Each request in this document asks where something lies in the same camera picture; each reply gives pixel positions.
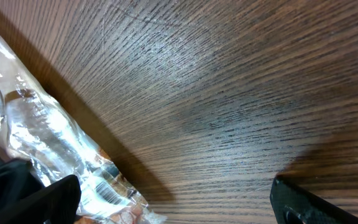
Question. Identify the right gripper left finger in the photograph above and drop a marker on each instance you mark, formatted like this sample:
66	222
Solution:
23	199

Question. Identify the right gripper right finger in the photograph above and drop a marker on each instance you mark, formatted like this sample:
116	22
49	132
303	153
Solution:
292	204

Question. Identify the beige clear food pouch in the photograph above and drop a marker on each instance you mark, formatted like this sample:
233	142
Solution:
35	128

